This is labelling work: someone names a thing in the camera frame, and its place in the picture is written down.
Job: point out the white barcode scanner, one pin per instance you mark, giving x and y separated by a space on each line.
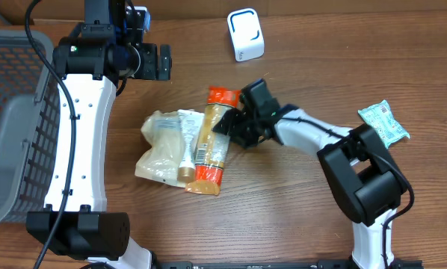
246 34

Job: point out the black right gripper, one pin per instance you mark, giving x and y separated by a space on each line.
234 127

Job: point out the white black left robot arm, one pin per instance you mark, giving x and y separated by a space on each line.
91 67

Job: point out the teal wet wipes pack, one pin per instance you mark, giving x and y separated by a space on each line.
379 116

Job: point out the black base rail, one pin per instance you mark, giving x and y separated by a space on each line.
322 264

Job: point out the orange spaghetti package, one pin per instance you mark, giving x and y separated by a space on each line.
212 147

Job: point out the beige clear plastic pouch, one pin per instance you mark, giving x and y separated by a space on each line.
160 163

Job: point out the white cosmetic tube gold cap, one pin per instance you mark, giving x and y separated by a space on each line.
191 122

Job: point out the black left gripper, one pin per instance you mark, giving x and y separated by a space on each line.
151 71

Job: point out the grey plastic mesh basket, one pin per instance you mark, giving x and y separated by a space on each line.
29 121

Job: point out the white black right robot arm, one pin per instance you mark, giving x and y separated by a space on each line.
366 183

